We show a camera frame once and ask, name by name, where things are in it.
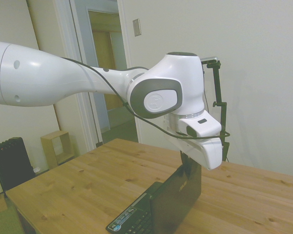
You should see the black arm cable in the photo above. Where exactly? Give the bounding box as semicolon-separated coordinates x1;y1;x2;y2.
60;57;230;141

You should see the black Asus laptop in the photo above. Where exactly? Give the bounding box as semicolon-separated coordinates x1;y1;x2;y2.
105;163;202;234

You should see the black camera stand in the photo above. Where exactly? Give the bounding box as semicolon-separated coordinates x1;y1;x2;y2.
206;60;230;162

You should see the open wooden shelf box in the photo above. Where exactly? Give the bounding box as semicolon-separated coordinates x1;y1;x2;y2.
40;130;75;169

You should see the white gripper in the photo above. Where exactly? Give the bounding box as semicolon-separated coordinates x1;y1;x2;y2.
164;117;223;178

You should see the wooden hallway door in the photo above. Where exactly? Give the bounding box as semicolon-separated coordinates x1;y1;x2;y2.
92;31;124;111

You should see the white open room door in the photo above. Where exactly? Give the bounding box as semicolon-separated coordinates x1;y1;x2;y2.
70;0;111;134

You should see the white door with knob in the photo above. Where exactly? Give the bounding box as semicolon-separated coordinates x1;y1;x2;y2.
0;0;62;169

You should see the black oil radiator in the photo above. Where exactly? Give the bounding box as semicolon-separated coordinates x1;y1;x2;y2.
0;136;36;194

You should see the metal light switch plate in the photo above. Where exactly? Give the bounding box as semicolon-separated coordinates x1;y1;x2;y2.
132;19;142;37

